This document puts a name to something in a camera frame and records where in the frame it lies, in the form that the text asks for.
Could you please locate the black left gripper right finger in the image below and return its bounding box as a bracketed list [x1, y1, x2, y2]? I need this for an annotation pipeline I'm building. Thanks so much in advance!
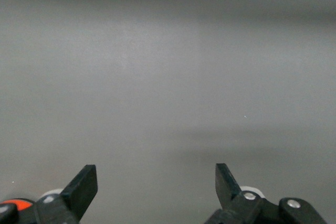
[204, 163, 328, 224]

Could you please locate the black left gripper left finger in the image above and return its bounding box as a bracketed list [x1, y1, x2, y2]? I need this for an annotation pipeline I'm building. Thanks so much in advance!
[33, 164, 99, 224]

